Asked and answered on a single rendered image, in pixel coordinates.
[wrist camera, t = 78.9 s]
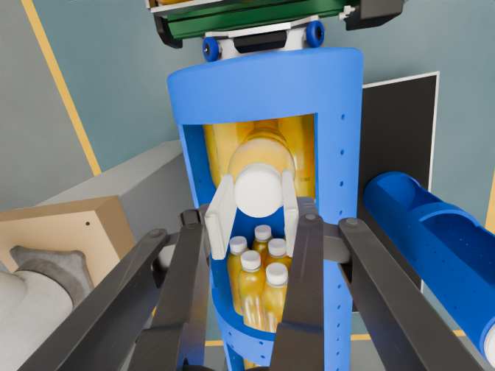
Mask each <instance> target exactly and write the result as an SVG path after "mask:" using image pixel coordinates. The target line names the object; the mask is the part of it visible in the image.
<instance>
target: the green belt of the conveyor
mask: <svg viewBox="0 0 495 371"><path fill-rule="evenodd" d="M290 1H292V2H290ZM285 2H288V3H285ZM281 3H283V4H281ZM271 4H274V5H271ZM267 5H270V6H267ZM263 6H266V7H263ZM345 6H346V0H301V1H299V0H256V1H252V2H251V3H247V4H243V3H238V4H230V5H226V6H221V7H213V8H208V9H204V10H195V11H191V12H187V13H185V14H182V15H177V14H173V15H167V20H168V21H171V22H169V23H168V25H169V28H170V31H171V33H172V35H173V37H174V39H175V40H183V39H189V38H198V37H202V36H205V34H206V32H230V31H235V30H240V29H249V28H254V27H263V26H268V25H273V24H282V23H287V22H292V21H297V20H301V19H303V18H308V17H310V16H314V15H318V17H319V18H327V17H332V16H337V15H339V13H343V12H344V7H345ZM254 7H257V8H254ZM249 8H252V9H249ZM245 9H247V10H245ZM236 10H238V11H236ZM231 11H234V12H231ZM227 12H229V13H227ZM218 13H221V14H218ZM213 14H216V15H213ZM204 15H207V16H204ZM200 16H203V17H200ZM195 17H199V18H195ZM187 18H189V19H187ZM182 19H185V20H182ZM178 20H180V21H178Z"/></svg>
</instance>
